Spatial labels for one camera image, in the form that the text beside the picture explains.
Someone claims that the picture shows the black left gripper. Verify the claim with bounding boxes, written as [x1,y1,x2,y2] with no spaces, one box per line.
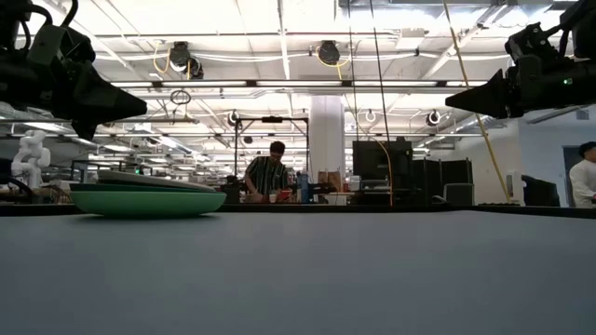
[13,59,149,141]

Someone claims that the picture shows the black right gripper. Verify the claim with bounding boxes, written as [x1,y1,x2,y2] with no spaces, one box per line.
[444,56,577,119]

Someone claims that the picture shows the small white plastic plate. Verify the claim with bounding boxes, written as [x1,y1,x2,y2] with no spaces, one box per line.
[96,168,217,194]

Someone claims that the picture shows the large dark green plastic plate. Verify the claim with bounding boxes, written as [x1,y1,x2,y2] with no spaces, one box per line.
[68,181,218,194]

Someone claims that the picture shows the black cabinet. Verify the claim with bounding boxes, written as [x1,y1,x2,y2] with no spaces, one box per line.
[412,157,474,207]

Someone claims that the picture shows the white robot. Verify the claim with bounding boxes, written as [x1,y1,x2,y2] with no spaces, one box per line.
[9,129,52,190]

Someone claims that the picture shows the black chair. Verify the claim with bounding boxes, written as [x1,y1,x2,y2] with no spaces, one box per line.
[521,174,562,208]

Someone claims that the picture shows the light green plastic plate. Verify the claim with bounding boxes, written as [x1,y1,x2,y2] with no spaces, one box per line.
[69,189,228,219]

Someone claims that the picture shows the person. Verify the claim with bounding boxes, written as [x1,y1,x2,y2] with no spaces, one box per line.
[568,141,596,208]
[244,141,291,205]

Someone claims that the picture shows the black monitor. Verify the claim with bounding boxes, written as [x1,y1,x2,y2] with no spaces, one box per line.
[352,140,413,190]

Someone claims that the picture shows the white square pillar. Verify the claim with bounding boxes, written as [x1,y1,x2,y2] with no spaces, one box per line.
[309,95,346,185]

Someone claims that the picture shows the brown paper bag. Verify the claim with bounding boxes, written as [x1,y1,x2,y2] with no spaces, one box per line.
[318,169,344,188]

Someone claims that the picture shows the yellow cable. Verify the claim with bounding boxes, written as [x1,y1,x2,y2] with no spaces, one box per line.
[440,0,512,203]

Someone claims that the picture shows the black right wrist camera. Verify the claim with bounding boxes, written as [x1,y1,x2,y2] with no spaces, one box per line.
[504,21,562,64]

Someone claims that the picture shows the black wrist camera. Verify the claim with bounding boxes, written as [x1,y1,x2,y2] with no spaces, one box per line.
[504,21,562,64]
[25,22,97,66]

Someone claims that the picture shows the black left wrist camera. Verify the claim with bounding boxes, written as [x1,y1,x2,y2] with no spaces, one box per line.
[25,22,97,66]

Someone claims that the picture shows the black ceiling cable reel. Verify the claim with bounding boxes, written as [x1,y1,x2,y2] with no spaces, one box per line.
[168,40,194,74]
[318,40,342,67]

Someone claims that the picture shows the black table frame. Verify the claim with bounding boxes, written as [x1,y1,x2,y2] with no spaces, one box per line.
[0,203,596,221]

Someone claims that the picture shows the black frame rig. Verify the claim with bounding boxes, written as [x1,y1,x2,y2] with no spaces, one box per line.
[234,115,310,188]

